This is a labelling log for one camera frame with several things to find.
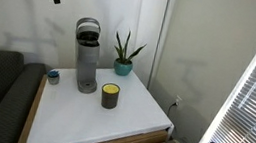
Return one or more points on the grey pod coffeemaker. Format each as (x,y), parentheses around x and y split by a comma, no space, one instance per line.
(86,59)

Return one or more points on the blue succulent in grey pot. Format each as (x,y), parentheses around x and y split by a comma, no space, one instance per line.
(53,77)

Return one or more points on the snake plant in teal pot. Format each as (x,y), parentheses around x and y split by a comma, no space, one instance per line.
(122,66)

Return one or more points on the thin metal pole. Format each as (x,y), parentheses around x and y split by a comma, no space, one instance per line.
(158,38)

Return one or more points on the dark jar yellow candle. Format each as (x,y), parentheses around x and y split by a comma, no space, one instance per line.
(109,97)

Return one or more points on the white table board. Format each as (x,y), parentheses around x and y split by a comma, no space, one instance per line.
(94,120)

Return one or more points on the white wall outlet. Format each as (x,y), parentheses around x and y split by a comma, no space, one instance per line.
(178,100)

